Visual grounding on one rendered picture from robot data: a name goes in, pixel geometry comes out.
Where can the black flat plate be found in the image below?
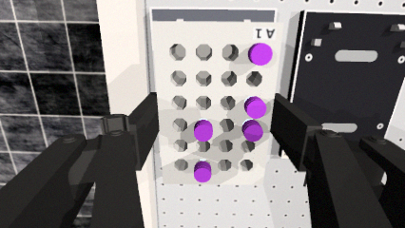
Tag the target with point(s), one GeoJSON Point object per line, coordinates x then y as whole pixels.
{"type": "Point", "coordinates": [349, 69]}

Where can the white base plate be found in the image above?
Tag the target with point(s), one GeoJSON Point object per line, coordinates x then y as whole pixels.
{"type": "Point", "coordinates": [282, 201]}

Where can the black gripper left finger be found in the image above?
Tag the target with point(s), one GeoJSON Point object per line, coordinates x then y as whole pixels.
{"type": "Point", "coordinates": [39, 196]}

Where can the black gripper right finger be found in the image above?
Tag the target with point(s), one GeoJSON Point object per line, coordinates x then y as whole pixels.
{"type": "Point", "coordinates": [339, 172]}

